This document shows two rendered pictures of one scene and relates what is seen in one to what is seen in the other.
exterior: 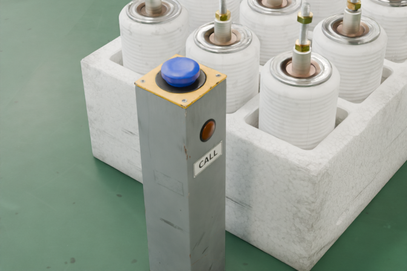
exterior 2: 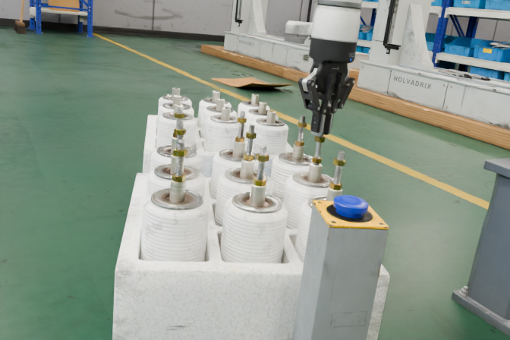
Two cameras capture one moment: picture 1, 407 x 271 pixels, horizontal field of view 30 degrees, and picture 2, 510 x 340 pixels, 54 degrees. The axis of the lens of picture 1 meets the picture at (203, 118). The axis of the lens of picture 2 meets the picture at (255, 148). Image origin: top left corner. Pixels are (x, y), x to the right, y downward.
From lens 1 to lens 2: 0.68 m
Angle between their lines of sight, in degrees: 49
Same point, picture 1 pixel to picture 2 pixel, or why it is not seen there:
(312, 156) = not seen: hidden behind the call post
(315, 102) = not seen: hidden behind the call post
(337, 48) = (324, 192)
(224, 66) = (280, 221)
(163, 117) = (359, 249)
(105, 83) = (152, 283)
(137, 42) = (183, 228)
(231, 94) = (280, 247)
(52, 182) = not seen: outside the picture
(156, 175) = (334, 319)
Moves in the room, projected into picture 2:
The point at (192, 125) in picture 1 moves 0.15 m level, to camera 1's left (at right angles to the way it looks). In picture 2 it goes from (381, 247) to (302, 291)
